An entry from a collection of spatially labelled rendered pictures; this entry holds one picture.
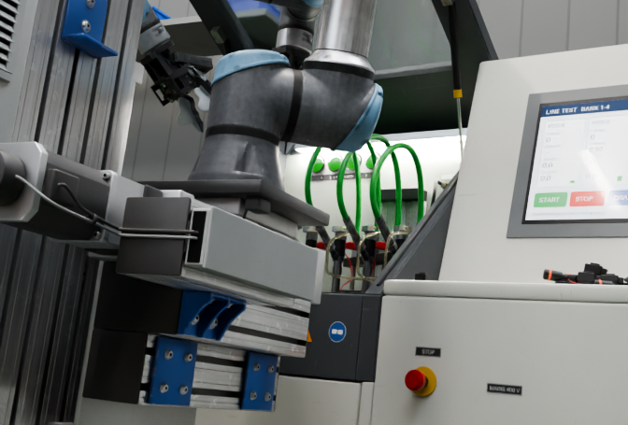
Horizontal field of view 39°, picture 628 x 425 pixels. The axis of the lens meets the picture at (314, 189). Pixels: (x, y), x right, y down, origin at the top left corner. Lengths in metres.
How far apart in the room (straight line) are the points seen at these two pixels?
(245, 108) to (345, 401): 0.62
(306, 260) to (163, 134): 3.53
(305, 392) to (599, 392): 0.56
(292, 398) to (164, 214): 0.81
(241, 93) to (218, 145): 0.09
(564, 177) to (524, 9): 2.23
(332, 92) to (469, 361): 0.53
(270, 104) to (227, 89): 0.07
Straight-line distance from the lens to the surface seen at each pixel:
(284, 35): 1.84
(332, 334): 1.70
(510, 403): 1.53
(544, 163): 1.90
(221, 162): 1.31
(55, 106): 1.24
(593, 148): 1.88
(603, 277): 1.60
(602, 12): 3.95
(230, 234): 1.00
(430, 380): 1.59
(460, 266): 1.86
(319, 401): 1.71
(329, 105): 1.37
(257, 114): 1.34
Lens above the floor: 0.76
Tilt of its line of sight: 13 degrees up
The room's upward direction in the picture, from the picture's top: 6 degrees clockwise
